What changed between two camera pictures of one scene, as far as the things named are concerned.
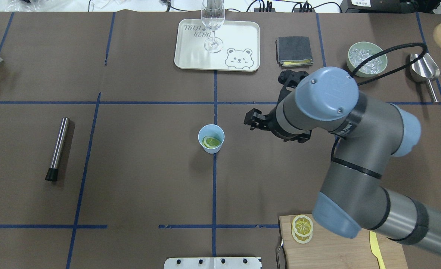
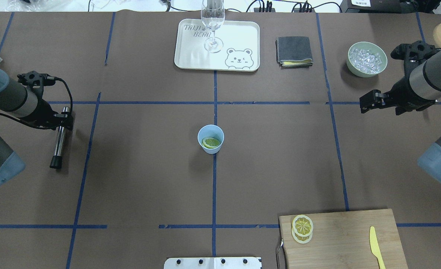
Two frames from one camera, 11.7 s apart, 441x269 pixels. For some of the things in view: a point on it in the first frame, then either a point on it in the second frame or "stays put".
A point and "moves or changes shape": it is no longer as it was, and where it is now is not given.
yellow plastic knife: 375,249 stays put
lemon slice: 210,142 stays put
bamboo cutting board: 327,250 stays put
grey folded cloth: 292,51 stays put
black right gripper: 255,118 → 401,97
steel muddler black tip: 51,174 moves or changes shape
